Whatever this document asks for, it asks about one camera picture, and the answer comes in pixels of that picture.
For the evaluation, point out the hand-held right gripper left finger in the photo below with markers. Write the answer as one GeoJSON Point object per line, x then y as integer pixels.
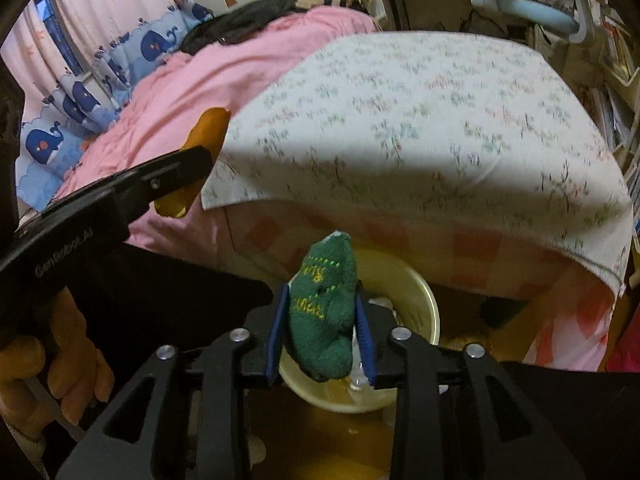
{"type": "Point", "coordinates": [277, 340]}

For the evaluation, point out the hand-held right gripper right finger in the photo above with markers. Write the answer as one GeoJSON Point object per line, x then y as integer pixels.
{"type": "Point", "coordinates": [365, 345]}

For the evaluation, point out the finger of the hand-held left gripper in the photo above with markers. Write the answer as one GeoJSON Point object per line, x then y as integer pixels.
{"type": "Point", "coordinates": [170, 175]}

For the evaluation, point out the green wrapper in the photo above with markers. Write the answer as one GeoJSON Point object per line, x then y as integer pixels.
{"type": "Point", "coordinates": [320, 310]}

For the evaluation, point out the yellow plastic bin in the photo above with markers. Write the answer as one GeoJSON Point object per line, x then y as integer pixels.
{"type": "Point", "coordinates": [415, 300]}

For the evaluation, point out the person's left hand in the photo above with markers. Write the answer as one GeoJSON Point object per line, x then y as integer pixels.
{"type": "Point", "coordinates": [75, 365]}

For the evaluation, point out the pink blanket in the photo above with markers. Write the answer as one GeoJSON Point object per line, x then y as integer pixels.
{"type": "Point", "coordinates": [200, 80]}

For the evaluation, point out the pink whale print curtain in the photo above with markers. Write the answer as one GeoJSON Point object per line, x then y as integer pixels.
{"type": "Point", "coordinates": [150, 45]}

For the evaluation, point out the pink checkered quilt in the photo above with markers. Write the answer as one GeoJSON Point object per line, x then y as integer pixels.
{"type": "Point", "coordinates": [500, 280]}

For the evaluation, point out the black jacket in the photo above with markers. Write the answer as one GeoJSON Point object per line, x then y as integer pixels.
{"type": "Point", "coordinates": [240, 20]}

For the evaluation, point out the window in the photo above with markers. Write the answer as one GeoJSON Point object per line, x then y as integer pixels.
{"type": "Point", "coordinates": [55, 25]}

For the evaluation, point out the floral tablecloth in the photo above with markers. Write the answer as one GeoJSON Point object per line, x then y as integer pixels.
{"type": "Point", "coordinates": [400, 135]}

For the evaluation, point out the striped pillow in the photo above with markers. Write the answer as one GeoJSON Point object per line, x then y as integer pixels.
{"type": "Point", "coordinates": [325, 1]}

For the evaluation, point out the white bookshelf with books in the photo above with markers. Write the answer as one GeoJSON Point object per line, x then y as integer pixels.
{"type": "Point", "coordinates": [620, 85]}

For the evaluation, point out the pale blue desk chair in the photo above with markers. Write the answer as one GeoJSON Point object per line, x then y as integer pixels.
{"type": "Point", "coordinates": [540, 12]}

